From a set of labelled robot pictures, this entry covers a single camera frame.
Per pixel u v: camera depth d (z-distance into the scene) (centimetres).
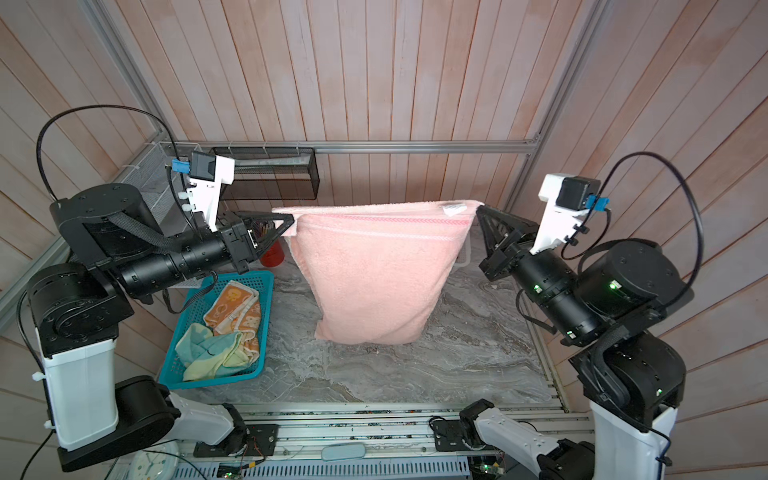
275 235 41
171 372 75
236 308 95
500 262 35
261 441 74
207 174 34
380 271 51
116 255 29
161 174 84
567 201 32
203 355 82
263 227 41
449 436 73
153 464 69
